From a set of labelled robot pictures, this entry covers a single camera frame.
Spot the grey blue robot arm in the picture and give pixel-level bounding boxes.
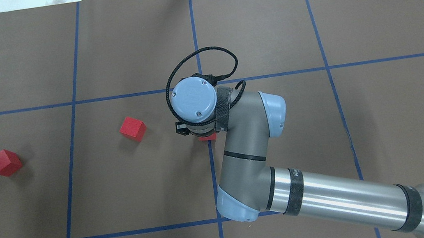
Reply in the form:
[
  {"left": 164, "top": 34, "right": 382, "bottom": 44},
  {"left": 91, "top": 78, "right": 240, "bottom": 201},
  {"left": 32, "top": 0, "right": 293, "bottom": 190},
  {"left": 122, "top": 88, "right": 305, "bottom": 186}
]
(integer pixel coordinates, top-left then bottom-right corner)
[{"left": 165, "top": 74, "right": 424, "bottom": 238}]

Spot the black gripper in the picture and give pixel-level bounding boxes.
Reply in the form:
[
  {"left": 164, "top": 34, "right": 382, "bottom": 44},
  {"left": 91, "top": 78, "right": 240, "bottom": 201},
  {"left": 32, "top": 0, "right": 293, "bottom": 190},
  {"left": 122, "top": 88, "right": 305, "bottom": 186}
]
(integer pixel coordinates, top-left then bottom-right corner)
[{"left": 175, "top": 121, "right": 216, "bottom": 137}]

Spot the red cube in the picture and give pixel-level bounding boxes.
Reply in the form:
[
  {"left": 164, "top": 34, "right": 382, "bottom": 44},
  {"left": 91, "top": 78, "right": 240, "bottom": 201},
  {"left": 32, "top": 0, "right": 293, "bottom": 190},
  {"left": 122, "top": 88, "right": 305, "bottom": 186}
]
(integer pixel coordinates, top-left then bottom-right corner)
[
  {"left": 0, "top": 149, "right": 23, "bottom": 177},
  {"left": 119, "top": 116, "right": 147, "bottom": 142}
]

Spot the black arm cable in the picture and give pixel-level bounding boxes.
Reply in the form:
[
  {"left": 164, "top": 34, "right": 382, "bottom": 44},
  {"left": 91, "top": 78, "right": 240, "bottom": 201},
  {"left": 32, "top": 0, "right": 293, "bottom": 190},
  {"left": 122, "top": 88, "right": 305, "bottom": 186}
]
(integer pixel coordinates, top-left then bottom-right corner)
[{"left": 160, "top": 42, "right": 251, "bottom": 130}]

